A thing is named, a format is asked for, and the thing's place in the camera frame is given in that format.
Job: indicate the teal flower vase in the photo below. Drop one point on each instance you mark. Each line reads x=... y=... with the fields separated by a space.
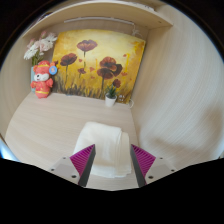
x=33 y=75

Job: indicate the red plush mouse toy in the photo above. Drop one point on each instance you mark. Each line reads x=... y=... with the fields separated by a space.
x=42 y=83

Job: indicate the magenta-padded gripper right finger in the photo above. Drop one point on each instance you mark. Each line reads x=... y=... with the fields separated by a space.
x=146 y=163

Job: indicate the small plant in white pot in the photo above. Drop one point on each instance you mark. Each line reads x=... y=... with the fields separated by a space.
x=110 y=100

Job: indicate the yellow poppy flower painting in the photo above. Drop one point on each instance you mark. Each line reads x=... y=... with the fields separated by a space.
x=100 y=50

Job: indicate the cream white towel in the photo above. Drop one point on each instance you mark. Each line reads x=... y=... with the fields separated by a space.
x=103 y=146

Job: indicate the white and pink flower bouquet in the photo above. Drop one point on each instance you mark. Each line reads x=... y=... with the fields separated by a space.
x=38 y=46

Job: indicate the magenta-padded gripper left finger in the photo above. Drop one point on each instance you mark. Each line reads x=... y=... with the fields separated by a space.
x=80 y=163

